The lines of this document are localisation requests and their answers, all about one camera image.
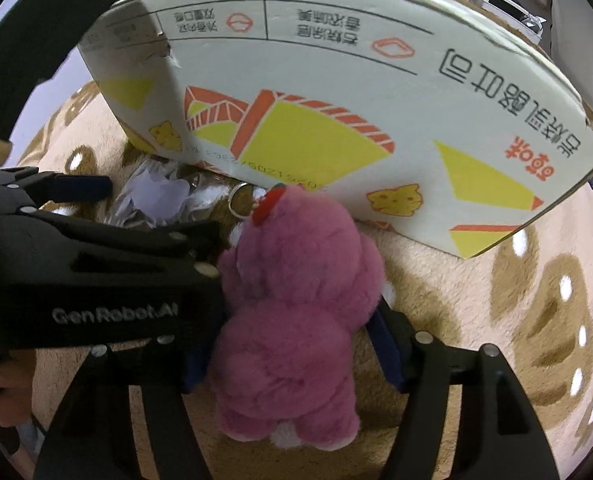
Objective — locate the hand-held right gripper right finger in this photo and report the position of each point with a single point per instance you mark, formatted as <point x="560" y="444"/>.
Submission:
<point x="384" y="340"/>

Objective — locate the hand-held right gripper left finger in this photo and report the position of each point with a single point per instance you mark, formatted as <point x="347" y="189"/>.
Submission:
<point x="196" y="375"/>

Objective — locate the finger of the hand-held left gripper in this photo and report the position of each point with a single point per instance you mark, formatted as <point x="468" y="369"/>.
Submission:
<point x="81" y="187"/>
<point x="166" y="240"/>

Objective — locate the pink plush bear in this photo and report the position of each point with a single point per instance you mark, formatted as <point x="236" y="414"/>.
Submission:
<point x="296" y="320"/>

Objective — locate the printed cardboard box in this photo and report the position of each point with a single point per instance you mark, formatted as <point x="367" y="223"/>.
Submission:
<point x="326" y="85"/>

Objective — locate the person's left hand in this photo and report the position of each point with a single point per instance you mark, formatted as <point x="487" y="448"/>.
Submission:
<point x="6" y="405"/>

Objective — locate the clear packet with lilac content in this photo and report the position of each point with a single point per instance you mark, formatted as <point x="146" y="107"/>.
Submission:
<point x="156" y="195"/>

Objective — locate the white trolley cart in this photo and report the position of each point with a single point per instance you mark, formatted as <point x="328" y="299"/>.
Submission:
<point x="506" y="0"/>

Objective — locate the white mattress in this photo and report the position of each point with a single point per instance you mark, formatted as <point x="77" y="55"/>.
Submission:
<point x="581" y="25"/>

